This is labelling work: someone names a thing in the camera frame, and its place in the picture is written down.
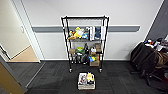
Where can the pale basket with dark spots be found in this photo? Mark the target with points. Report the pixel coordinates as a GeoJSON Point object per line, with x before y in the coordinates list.
{"type": "Point", "coordinates": [86, 87]}

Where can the black pointed bag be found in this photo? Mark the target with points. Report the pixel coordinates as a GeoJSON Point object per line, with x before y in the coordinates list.
{"type": "Point", "coordinates": [86, 50]}

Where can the green and yellow toy bowl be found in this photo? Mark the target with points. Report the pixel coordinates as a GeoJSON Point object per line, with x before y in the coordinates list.
{"type": "Point", "coordinates": [79, 50]}

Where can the white striped box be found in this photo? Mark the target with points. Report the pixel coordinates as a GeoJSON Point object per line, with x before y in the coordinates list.
{"type": "Point", "coordinates": [93, 50]}

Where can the small light blue toy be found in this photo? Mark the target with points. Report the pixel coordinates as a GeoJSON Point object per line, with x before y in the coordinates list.
{"type": "Point", "coordinates": [85, 36]}

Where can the black crumpled bag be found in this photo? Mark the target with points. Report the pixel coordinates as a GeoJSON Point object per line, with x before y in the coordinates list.
{"type": "Point", "coordinates": [81, 59]}

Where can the small cardboard box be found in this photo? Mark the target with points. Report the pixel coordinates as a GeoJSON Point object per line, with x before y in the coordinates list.
{"type": "Point", "coordinates": [72, 51]}

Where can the blue green yellow bundle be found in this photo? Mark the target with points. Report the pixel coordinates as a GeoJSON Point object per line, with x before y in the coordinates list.
{"type": "Point", "coordinates": [92, 58]}

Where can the stacked brown boxes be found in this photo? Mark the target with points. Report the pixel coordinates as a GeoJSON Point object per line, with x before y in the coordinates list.
{"type": "Point", "coordinates": [98, 47]}

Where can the white Oculus box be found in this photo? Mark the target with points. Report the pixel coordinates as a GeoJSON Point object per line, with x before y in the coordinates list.
{"type": "Point", "coordinates": [90, 33]}

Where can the yellow duck plush toy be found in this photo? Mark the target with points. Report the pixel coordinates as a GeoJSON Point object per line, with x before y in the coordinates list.
{"type": "Point", "coordinates": [79, 32]}

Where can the slim white box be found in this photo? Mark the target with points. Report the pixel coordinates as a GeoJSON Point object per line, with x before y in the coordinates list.
{"type": "Point", "coordinates": [93, 33]}

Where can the tall white box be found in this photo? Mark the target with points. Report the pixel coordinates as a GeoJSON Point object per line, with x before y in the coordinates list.
{"type": "Point", "coordinates": [103, 32]}

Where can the large yellow plush toy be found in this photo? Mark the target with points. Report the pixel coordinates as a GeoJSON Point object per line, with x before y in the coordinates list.
{"type": "Point", "coordinates": [90, 77]}

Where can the magazine with face print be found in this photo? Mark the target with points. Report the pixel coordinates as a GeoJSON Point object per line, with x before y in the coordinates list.
{"type": "Point", "coordinates": [82, 79]}

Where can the black chair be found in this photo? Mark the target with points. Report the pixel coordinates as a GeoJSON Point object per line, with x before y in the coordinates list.
{"type": "Point", "coordinates": [145, 58]}

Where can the pile of mixed items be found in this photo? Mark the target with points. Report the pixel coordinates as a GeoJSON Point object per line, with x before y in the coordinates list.
{"type": "Point", "coordinates": [156, 44]}

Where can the brown wooden door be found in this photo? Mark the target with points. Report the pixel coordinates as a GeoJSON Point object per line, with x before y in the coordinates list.
{"type": "Point", "coordinates": [9, 81]}

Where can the long grey wall band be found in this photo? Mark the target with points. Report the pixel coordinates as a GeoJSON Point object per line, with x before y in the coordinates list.
{"type": "Point", "coordinates": [50, 29]}

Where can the white door frame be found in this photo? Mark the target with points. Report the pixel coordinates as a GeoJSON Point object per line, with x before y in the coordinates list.
{"type": "Point", "coordinates": [29, 30]}

